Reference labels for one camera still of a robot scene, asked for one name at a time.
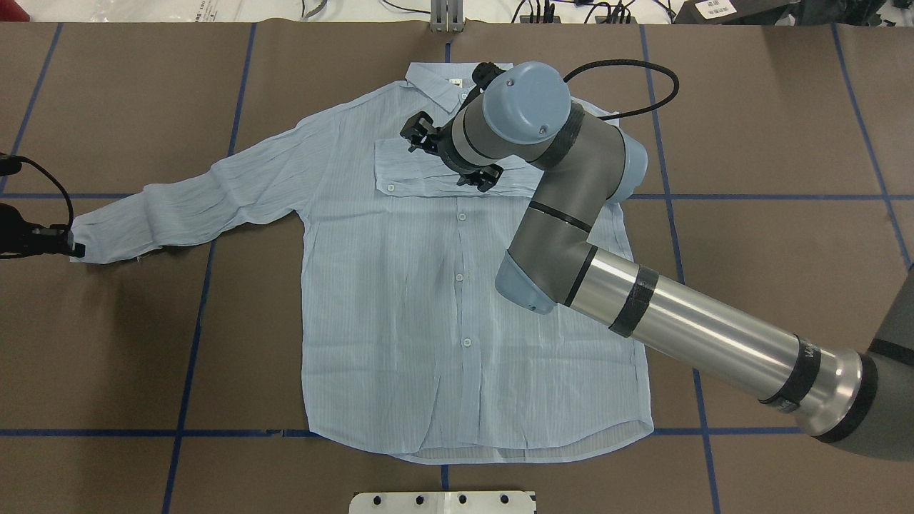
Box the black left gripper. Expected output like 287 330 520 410
1 203 85 259

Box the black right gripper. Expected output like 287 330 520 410
399 111 503 192

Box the light blue striped shirt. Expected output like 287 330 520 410
72 62 654 464

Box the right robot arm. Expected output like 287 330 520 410
399 59 913 461

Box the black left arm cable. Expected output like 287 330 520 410
0 153 75 233

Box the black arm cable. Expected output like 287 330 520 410
561 60 679 119
0 153 75 233

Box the aluminium frame post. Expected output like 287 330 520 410
430 0 466 33

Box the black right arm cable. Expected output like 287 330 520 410
561 60 679 119

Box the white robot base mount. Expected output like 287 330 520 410
348 490 538 513

